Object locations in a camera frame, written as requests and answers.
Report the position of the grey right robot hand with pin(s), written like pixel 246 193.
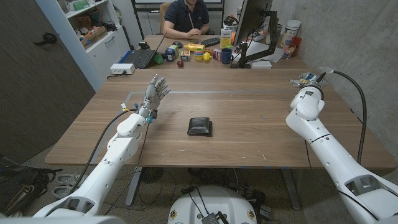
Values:
pixel 306 79

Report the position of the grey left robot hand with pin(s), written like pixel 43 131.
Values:
pixel 151 95

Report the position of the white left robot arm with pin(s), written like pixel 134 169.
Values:
pixel 105 168

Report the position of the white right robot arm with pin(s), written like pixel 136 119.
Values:
pixel 335 161

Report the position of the black leather wallet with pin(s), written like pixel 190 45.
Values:
pixel 199 126

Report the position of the yellow mustard bottle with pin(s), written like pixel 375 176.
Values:
pixel 194 47

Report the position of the green toy fruit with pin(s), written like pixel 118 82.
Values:
pixel 158 59

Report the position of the red cup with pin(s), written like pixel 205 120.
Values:
pixel 297 43

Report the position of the black laptop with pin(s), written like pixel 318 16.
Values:
pixel 141 57

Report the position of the white power box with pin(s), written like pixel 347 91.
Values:
pixel 122 68

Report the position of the dark red apple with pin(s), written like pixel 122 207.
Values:
pixel 180 63

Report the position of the blue box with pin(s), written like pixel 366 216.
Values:
pixel 170 54

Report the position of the flat white box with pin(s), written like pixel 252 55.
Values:
pixel 261 64

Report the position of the black round device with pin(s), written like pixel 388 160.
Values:
pixel 143 45

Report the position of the white wipes canister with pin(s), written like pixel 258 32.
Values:
pixel 290 31

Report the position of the small colourful box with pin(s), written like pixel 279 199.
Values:
pixel 184 55

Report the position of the black monitor stand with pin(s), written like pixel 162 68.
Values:
pixel 270 37

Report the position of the grey computer mouse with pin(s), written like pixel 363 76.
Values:
pixel 178 44

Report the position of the colourful stacking cups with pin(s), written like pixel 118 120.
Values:
pixel 198 55

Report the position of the white shelf cabinet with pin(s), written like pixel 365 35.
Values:
pixel 105 49

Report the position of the yellow lemon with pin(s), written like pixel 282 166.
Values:
pixel 206 56

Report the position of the small red box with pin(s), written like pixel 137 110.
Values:
pixel 216 54

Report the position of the tan office chair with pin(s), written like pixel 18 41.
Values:
pixel 163 17

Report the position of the black keyboard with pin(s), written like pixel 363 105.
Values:
pixel 211 41

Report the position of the black floor fan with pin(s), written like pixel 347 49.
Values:
pixel 151 175

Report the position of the cardboard box with items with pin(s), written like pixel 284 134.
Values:
pixel 94 37

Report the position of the dark blue mug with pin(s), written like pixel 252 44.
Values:
pixel 226 56

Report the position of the black computer monitor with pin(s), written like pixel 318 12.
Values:
pixel 250 17

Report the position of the person in dark shirt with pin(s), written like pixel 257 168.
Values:
pixel 186 14

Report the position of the white and yellow carton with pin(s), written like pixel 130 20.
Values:
pixel 225 39

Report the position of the grey table leg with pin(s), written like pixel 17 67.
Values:
pixel 133 186
pixel 291 189

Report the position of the black headphones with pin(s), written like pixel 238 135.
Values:
pixel 230 20

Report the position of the green and white box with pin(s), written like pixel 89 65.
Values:
pixel 79 4

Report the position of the white sneaker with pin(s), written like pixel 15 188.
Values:
pixel 62 192
pixel 70 179

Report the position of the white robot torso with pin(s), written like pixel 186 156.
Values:
pixel 213 202

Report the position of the black backpack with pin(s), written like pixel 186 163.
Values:
pixel 21 183

